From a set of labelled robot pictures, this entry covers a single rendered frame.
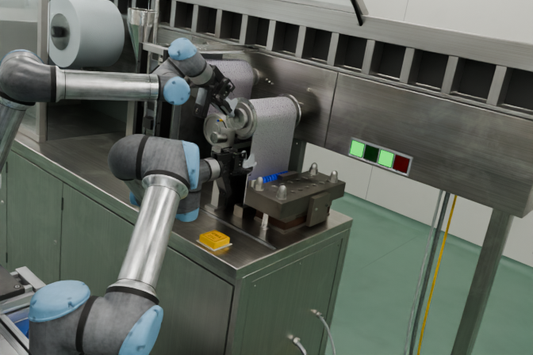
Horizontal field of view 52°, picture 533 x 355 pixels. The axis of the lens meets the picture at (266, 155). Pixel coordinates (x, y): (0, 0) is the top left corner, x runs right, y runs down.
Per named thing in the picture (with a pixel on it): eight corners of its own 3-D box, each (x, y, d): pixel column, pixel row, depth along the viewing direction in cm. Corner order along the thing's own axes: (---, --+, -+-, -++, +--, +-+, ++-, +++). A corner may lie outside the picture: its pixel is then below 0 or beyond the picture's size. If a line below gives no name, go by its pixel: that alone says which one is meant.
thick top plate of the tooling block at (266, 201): (243, 204, 191) (246, 187, 189) (310, 183, 221) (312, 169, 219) (278, 220, 181) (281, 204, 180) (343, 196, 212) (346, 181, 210)
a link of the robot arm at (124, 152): (87, 164, 131) (130, 213, 177) (132, 171, 130) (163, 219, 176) (100, 120, 135) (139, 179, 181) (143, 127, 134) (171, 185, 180)
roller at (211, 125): (201, 140, 205) (205, 109, 202) (247, 133, 225) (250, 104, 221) (224, 150, 198) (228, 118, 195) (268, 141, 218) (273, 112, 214)
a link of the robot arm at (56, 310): (44, 322, 122) (45, 269, 118) (102, 333, 122) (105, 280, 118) (16, 356, 111) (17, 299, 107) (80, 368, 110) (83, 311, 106)
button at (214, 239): (198, 241, 174) (199, 234, 173) (214, 235, 179) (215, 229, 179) (213, 250, 170) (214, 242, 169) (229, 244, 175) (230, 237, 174)
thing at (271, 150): (245, 184, 195) (252, 135, 190) (285, 173, 213) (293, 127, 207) (247, 184, 195) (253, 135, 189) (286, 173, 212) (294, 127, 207)
